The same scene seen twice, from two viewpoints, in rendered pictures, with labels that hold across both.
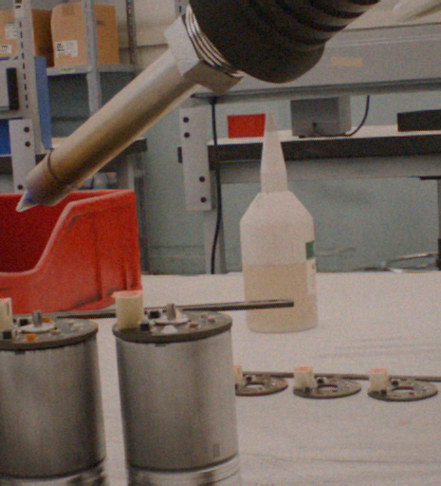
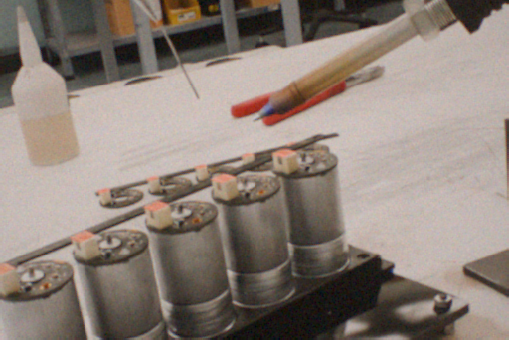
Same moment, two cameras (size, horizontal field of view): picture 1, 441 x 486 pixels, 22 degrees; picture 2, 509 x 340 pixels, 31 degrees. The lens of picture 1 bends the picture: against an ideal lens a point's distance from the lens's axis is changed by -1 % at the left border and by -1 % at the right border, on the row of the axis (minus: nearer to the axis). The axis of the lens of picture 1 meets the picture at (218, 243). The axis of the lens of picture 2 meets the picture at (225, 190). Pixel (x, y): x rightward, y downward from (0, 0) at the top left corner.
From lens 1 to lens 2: 23 cm
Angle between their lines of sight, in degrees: 37
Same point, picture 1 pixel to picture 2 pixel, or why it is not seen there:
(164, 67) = (399, 33)
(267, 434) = not seen: hidden behind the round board
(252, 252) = (33, 110)
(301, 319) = (74, 148)
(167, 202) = not seen: outside the picture
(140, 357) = (312, 185)
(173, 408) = (330, 207)
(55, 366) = (277, 203)
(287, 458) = not seen: hidden behind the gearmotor
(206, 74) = (431, 34)
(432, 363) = (201, 154)
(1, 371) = (252, 215)
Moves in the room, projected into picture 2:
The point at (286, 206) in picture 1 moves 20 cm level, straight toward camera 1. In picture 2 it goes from (49, 73) to (231, 121)
